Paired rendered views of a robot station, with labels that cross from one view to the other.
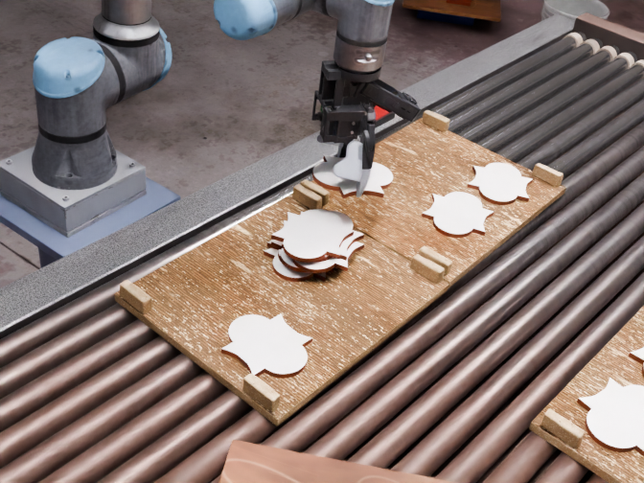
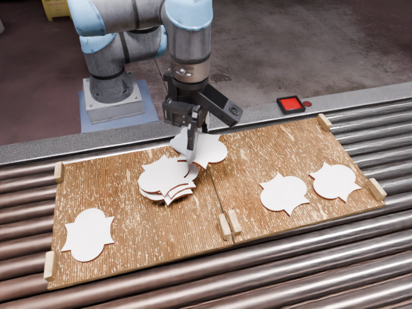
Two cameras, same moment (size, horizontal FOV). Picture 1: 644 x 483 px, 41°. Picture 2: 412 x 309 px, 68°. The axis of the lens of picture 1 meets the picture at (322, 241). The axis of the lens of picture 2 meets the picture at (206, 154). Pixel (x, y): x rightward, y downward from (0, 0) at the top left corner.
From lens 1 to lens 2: 0.93 m
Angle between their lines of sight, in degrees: 30
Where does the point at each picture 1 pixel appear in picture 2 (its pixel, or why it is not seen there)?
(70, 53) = not seen: hidden behind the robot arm
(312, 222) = (170, 167)
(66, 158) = (95, 85)
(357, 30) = (172, 46)
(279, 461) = not seen: outside the picture
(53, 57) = not seen: hidden behind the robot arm
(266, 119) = (313, 87)
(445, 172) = (301, 159)
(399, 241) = (228, 197)
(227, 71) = (309, 60)
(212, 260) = (118, 165)
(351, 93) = (184, 94)
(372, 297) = (176, 230)
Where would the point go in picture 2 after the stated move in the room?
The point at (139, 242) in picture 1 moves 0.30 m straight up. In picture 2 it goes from (103, 140) to (73, 53)
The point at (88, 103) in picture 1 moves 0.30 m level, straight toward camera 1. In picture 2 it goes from (100, 59) to (32, 120)
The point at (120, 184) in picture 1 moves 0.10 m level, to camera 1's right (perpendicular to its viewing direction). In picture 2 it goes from (124, 105) to (144, 117)
